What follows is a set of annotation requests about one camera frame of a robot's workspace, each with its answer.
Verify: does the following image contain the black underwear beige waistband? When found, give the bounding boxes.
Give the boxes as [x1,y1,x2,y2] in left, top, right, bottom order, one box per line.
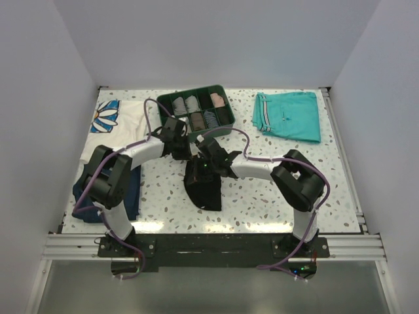
[183,156,222,211]

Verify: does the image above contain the brown rolled sock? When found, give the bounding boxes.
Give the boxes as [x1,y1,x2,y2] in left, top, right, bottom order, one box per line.
[191,112,206,131]

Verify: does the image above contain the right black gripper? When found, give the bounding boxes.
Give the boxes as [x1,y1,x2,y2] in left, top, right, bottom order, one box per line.
[187,154,217,186]

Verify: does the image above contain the green divided organizer tray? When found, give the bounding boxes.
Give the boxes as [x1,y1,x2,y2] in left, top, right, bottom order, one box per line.
[157,84,236,141]

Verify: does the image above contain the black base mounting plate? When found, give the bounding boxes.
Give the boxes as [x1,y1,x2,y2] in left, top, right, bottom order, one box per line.
[98,234,328,279]

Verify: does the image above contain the white daisy print shirt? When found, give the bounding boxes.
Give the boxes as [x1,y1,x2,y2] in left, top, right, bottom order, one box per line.
[80,99,147,164]

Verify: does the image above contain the teal folded shorts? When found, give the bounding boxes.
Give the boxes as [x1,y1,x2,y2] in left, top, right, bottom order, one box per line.
[252,92,321,144]

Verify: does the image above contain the black rolled sock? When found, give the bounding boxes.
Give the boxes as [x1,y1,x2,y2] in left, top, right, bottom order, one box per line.
[216,107,230,126]

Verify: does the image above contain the navy blue garment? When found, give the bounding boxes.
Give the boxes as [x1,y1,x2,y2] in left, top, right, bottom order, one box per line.
[71,164,141,224]

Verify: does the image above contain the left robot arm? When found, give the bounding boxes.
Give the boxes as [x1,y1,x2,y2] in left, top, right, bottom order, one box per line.
[73,116,192,256]

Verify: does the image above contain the striped rolled sock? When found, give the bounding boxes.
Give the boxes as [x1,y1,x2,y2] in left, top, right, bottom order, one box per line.
[204,111,219,129]

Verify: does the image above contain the light grey rolled sock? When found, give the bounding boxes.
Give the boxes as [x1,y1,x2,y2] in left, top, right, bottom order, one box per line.
[185,96,200,113]

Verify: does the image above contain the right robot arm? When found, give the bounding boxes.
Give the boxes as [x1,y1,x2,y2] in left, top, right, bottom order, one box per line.
[184,135,327,257]

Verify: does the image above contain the pink rolled underwear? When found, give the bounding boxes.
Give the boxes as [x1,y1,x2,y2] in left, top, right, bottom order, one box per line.
[210,93,225,108]

